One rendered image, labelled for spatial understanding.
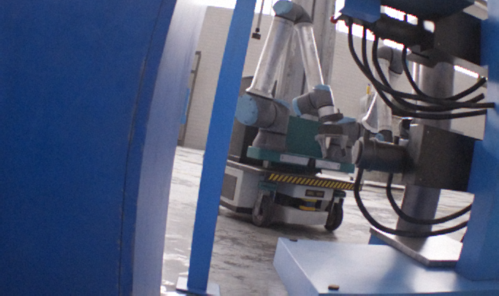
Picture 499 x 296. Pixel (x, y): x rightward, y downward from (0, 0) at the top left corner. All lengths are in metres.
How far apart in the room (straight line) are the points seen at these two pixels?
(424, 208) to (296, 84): 1.40
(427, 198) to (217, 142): 1.20
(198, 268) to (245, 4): 0.75
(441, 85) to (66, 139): 2.06
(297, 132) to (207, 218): 1.86
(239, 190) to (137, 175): 2.62
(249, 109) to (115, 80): 2.39
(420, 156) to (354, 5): 0.53
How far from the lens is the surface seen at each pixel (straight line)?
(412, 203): 2.36
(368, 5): 1.71
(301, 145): 3.27
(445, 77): 2.40
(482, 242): 1.60
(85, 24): 0.51
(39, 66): 0.52
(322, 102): 2.65
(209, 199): 1.45
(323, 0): 3.52
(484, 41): 1.83
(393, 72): 3.08
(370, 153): 1.76
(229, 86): 1.44
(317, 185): 3.03
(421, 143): 1.67
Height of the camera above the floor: 0.46
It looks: level
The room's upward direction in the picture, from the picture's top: 10 degrees clockwise
